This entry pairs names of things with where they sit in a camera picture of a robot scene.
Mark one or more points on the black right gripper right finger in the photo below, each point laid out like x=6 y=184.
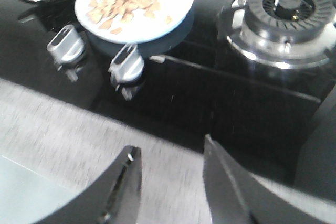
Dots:
x=235 y=195

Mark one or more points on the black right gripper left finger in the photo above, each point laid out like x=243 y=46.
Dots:
x=114 y=197

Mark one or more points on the light blue plate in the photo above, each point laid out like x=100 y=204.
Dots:
x=140 y=29

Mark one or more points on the brown meat slices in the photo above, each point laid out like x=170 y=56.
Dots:
x=113 y=15

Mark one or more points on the black glass gas cooktop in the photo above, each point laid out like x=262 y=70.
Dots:
x=192 y=85

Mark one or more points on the silver stove knob right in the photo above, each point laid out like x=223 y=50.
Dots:
x=127 y=66

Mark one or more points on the silver stove knob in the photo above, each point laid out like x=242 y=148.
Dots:
x=67 y=46
x=127 y=66

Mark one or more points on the silver stove knob left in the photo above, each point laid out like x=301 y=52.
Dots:
x=67 y=46

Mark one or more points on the right-side burner with pan support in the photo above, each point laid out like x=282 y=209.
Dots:
x=282 y=34

